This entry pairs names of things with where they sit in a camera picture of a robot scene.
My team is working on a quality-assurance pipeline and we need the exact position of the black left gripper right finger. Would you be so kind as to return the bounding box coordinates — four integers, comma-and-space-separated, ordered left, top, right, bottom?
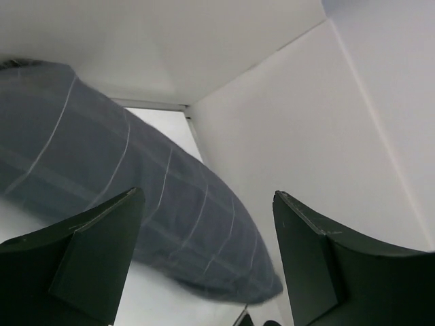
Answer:
273, 191, 434, 325

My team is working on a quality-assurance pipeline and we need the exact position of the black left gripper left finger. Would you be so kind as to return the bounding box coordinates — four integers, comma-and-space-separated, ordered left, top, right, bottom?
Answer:
1, 188, 145, 325

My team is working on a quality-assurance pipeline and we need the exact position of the dark grey checked pillowcase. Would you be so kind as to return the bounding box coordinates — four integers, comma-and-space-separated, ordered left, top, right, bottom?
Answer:
1, 59, 283, 304

